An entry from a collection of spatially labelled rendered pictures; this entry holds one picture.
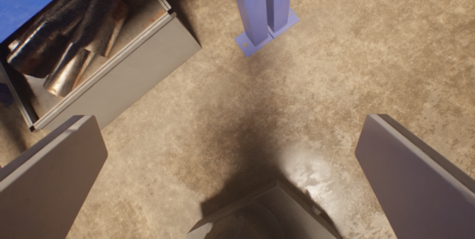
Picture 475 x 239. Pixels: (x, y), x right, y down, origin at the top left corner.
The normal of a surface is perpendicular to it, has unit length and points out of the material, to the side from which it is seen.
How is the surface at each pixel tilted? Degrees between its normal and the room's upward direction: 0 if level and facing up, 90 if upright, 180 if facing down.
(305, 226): 0
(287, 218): 0
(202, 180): 0
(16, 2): 90
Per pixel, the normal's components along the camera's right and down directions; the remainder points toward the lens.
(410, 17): -0.15, -0.12
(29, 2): 0.56, 0.81
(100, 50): 0.79, 0.34
